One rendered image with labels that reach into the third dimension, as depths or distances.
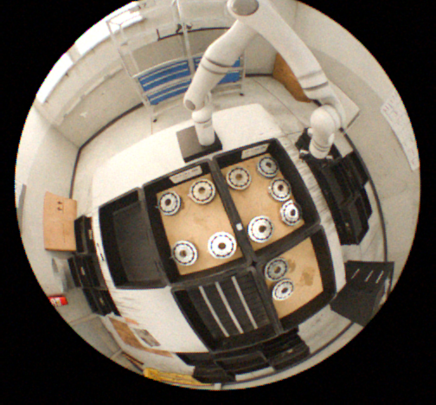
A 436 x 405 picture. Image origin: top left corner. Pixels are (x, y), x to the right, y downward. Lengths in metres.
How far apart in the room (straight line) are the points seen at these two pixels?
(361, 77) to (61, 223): 5.86
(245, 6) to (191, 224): 0.67
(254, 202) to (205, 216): 0.20
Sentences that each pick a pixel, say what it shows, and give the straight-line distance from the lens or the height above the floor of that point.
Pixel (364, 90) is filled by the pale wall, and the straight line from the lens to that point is 3.09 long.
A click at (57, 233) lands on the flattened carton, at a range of 2.99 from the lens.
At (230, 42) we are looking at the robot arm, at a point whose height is 1.29.
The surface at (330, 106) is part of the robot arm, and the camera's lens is 0.36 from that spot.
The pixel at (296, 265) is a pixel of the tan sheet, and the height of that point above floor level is 0.83.
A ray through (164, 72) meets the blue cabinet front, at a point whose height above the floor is 0.79.
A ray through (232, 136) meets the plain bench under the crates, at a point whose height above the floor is 0.70.
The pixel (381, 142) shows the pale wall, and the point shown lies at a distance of 3.05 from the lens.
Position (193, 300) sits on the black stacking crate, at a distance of 0.61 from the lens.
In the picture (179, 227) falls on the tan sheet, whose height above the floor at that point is 0.83.
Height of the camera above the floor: 1.34
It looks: 71 degrees down
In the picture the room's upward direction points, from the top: 9 degrees counter-clockwise
